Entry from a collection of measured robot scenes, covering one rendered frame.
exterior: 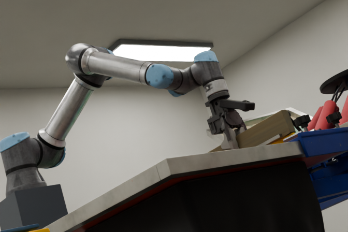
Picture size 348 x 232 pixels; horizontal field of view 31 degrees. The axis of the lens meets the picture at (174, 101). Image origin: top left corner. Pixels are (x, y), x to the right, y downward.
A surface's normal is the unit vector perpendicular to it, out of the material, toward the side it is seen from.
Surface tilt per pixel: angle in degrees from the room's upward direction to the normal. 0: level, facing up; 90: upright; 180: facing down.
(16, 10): 180
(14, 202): 90
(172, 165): 90
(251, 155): 90
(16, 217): 90
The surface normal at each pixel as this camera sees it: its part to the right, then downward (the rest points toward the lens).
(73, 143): 0.61, -0.40
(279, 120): -0.73, 0.03
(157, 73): -0.52, -0.08
